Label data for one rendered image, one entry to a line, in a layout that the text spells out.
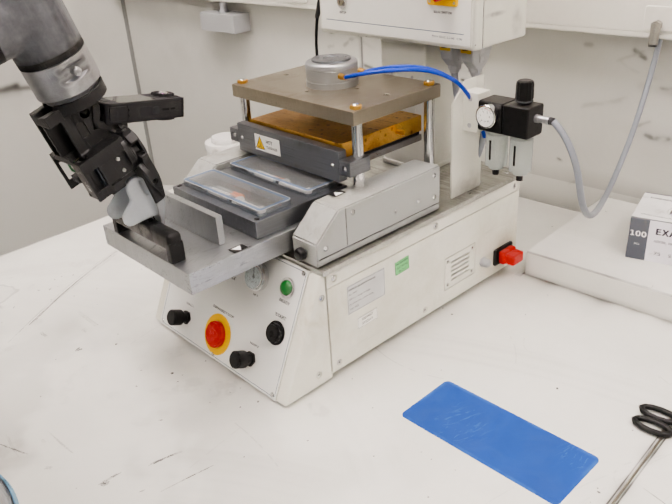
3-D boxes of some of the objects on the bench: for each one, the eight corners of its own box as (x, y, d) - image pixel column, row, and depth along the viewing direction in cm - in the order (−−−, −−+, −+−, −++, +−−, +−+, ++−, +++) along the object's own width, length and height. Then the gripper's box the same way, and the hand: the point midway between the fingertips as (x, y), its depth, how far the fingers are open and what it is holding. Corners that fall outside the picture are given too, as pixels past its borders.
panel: (160, 321, 117) (185, 212, 114) (276, 401, 97) (310, 271, 94) (150, 322, 116) (175, 211, 113) (265, 402, 96) (299, 270, 93)
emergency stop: (210, 341, 108) (216, 316, 108) (225, 351, 106) (232, 326, 105) (201, 341, 107) (207, 316, 107) (217, 352, 105) (223, 326, 104)
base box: (377, 216, 150) (374, 138, 143) (531, 272, 125) (538, 181, 118) (155, 319, 119) (136, 226, 111) (303, 421, 94) (292, 310, 86)
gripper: (16, 107, 80) (104, 245, 94) (54, 121, 75) (142, 266, 88) (77, 69, 84) (153, 207, 98) (118, 78, 79) (193, 223, 92)
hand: (160, 214), depth 94 cm, fingers closed
